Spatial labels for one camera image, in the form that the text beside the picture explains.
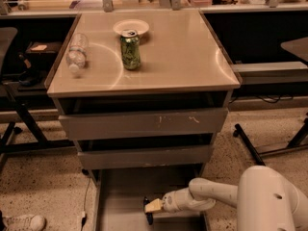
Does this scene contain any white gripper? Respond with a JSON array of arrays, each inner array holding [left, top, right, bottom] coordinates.
[[144, 188, 216, 214]]

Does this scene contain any dark blue rxbar wrapper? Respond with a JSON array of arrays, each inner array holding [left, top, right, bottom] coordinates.
[[142, 196, 153, 225]]

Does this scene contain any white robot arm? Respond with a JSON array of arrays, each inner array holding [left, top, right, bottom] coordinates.
[[143, 166, 308, 231]]

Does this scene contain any grey open bottom drawer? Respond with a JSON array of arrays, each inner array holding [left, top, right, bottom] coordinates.
[[92, 166, 207, 231]]

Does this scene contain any grey middle drawer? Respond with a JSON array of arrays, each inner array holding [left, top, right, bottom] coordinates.
[[78, 145, 214, 169]]

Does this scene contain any grey top drawer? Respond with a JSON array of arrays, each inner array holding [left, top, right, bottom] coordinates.
[[59, 108, 228, 141]]

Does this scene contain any white sneaker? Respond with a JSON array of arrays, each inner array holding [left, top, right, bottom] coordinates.
[[3, 215, 46, 231]]

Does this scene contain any black wheeled stand leg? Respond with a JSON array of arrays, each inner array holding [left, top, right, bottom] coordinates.
[[232, 117, 308, 167]]

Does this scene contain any green soda can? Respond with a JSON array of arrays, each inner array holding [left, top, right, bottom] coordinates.
[[120, 29, 141, 70]]

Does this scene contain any clear plastic water bottle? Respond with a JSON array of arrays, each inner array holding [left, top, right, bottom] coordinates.
[[65, 33, 89, 74]]

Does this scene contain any white paper plate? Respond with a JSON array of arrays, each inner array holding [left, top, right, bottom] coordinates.
[[113, 19, 149, 36]]

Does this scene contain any black box with note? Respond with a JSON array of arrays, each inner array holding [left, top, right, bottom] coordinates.
[[26, 41, 62, 54]]

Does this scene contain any black floor cable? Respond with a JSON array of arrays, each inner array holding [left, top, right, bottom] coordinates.
[[80, 176, 92, 231]]

